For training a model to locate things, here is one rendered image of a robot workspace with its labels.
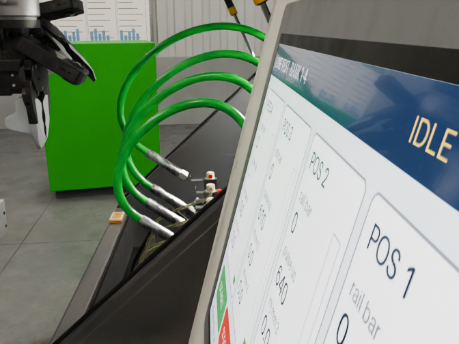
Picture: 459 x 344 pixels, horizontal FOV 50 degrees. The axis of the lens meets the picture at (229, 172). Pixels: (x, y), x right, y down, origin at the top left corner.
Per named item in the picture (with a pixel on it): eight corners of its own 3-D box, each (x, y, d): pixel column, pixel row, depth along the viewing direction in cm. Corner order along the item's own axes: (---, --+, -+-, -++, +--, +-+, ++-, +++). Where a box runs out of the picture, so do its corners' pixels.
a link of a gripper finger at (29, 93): (33, 120, 83) (27, 68, 81) (44, 120, 84) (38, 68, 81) (24, 125, 79) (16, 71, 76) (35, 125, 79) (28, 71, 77)
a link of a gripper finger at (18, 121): (12, 148, 85) (5, 95, 82) (47, 148, 85) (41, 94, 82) (5, 153, 82) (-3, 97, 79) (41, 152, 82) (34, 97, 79)
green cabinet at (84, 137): (152, 166, 522) (145, 39, 485) (162, 191, 442) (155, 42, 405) (59, 173, 500) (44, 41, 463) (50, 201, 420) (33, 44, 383)
